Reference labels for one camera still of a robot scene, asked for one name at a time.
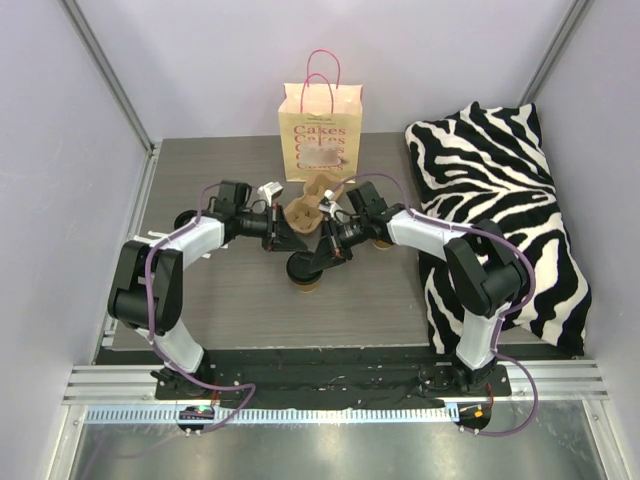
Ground white wrapped straw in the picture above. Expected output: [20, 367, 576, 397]
[132, 235, 153, 245]
[146, 230, 171, 239]

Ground white wrapped straw lower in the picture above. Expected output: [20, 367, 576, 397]
[132, 235, 153, 245]

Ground paper cakes bag pink handles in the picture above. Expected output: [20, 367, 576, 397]
[278, 48, 363, 182]

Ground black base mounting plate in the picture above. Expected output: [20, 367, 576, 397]
[152, 346, 512, 410]

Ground black plastic cup lid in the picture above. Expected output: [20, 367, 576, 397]
[286, 252, 322, 285]

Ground zebra print pillow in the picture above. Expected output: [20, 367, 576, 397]
[404, 102, 592, 357]

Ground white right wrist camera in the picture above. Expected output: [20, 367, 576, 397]
[318, 189, 345, 221]

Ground brown paper coffee cup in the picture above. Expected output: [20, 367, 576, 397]
[372, 240, 392, 249]

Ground white wrapped straw upper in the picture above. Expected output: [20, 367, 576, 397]
[146, 230, 171, 239]

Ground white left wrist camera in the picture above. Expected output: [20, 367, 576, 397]
[257, 182, 284, 206]

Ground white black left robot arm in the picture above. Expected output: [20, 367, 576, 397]
[107, 180, 308, 399]

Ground brown pulp cup carrier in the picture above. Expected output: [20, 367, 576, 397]
[284, 173, 344, 235]

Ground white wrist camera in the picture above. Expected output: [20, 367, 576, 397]
[257, 182, 284, 206]
[318, 189, 345, 221]

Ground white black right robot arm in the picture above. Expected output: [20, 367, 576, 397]
[304, 182, 535, 395]

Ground aluminium frame rail front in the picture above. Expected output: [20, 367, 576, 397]
[63, 360, 609, 425]

